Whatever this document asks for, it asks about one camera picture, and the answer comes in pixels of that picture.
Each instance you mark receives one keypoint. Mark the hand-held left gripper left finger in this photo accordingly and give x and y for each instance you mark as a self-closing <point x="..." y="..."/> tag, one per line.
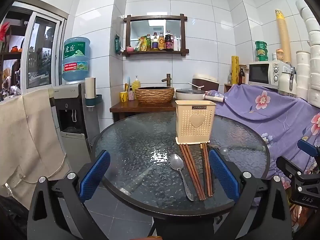
<point x="96" y="175"/>

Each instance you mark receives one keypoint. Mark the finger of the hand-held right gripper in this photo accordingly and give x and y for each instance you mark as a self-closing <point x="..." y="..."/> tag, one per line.
<point x="308" y="148"/>
<point x="291" y="166"/>

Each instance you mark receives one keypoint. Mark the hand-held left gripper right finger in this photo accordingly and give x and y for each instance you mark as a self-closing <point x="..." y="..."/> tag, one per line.
<point x="223" y="175"/>

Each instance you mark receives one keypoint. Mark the brown wooden chopstick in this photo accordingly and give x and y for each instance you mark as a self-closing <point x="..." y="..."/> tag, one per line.
<point x="191" y="172"/>
<point x="195" y="171"/>
<point x="208" y="172"/>
<point x="211" y="173"/>

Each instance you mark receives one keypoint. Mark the metal spoon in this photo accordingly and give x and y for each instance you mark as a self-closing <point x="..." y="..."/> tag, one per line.
<point x="176" y="162"/>

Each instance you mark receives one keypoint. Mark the beige perforated utensil holder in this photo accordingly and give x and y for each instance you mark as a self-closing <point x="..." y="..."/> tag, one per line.
<point x="195" y="122"/>

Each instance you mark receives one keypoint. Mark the purple floral cloth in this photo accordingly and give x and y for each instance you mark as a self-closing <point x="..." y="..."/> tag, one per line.
<point x="265" y="120"/>

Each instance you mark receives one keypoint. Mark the grey water dispenser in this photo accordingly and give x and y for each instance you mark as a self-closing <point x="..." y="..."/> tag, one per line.
<point x="72" y="120"/>

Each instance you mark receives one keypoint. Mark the white electric kettle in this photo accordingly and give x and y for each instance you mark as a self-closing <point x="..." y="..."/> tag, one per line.
<point x="287" y="82"/>

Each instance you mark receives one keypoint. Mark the beige cloth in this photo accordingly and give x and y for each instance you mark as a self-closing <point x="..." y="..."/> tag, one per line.
<point x="30" y="140"/>

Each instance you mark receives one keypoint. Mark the dark wooden washstand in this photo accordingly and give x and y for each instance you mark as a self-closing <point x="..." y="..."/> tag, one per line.
<point x="140" y="108"/>

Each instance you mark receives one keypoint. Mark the yellow mug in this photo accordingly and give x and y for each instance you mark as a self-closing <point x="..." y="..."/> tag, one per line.
<point x="124" y="97"/>

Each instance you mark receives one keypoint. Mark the white microwave oven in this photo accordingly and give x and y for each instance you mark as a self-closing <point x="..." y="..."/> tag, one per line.
<point x="265" y="73"/>

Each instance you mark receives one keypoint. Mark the pink small bottle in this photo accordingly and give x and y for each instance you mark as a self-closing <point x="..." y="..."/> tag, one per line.
<point x="131" y="95"/>

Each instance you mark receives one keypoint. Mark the small wooden box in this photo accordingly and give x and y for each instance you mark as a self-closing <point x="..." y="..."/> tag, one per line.
<point x="228" y="88"/>

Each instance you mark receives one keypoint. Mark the white paper cup tube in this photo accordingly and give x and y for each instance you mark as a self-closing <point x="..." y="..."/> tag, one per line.
<point x="90" y="87"/>

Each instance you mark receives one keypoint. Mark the white pan with lid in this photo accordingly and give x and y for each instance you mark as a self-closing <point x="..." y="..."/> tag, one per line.
<point x="187" y="95"/>

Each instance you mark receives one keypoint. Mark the white rice paddle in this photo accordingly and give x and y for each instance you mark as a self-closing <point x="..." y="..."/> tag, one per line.
<point x="199" y="87"/>

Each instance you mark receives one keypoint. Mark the stack of white paper cups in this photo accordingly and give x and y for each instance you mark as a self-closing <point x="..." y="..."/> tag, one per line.
<point x="311" y="55"/>

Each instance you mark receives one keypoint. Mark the blue toothbrush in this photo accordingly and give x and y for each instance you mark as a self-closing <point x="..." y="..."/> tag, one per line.
<point x="126" y="85"/>

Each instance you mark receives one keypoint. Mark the dark cloth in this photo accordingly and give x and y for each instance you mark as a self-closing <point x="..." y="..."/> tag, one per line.
<point x="12" y="220"/>

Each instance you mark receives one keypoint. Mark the brown white rice cooker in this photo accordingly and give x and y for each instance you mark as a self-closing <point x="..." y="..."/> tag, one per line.
<point x="203" y="80"/>

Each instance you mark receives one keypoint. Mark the woven pattern sink basin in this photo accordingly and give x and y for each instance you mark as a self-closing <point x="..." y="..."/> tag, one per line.
<point x="154" y="96"/>

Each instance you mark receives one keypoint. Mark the orange lid jar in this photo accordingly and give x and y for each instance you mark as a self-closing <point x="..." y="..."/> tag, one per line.
<point x="279" y="55"/>

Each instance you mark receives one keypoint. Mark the yellow soap pump bottle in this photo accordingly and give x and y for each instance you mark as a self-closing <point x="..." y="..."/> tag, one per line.
<point x="136" y="85"/>

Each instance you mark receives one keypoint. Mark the brown glass bottle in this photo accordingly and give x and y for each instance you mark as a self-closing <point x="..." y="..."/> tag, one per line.
<point x="241" y="76"/>

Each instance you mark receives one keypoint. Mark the yellow wrap roll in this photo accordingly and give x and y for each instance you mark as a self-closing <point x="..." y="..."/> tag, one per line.
<point x="235" y="70"/>

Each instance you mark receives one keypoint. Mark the bronze faucet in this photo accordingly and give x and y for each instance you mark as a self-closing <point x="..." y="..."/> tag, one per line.
<point x="168" y="80"/>

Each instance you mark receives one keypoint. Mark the tall yellow paper cup stack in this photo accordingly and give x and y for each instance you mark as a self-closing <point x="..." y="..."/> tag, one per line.
<point x="283" y="37"/>

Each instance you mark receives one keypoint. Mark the blue water jug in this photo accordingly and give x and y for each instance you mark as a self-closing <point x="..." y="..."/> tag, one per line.
<point x="75" y="60"/>

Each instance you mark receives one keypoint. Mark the pink small bowl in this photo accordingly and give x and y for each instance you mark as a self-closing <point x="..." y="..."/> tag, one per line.
<point x="129" y="49"/>

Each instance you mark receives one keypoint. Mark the green hanging packet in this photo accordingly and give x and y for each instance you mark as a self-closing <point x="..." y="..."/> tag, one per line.
<point x="117" y="45"/>

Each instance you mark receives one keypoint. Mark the sliding glass window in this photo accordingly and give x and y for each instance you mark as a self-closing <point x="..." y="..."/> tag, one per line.
<point x="41" y="52"/>

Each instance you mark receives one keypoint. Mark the yellow seasoning packet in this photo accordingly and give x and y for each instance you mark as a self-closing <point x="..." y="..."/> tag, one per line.
<point x="142" y="44"/>

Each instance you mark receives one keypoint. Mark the white plastic bottle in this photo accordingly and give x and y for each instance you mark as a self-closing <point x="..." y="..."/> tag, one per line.
<point x="176" y="43"/>

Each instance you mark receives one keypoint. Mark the green capped oil bottle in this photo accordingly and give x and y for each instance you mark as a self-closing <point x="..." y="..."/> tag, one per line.
<point x="148" y="43"/>

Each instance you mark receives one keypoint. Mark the dark soy sauce bottle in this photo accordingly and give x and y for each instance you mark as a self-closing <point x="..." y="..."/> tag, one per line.
<point x="169" y="42"/>

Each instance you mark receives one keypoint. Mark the purple label oil bottle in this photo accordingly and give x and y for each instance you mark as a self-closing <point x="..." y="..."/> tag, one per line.
<point x="155" y="43"/>

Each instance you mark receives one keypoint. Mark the amber sauce bottle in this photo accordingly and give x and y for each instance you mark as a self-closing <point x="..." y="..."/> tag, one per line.
<point x="161" y="42"/>

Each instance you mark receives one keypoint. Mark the wooden framed mirror shelf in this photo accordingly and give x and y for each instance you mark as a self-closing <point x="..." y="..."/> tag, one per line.
<point x="155" y="27"/>

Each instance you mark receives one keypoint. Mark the red artificial flower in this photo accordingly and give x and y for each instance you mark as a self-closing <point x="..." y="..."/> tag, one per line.
<point x="4" y="31"/>

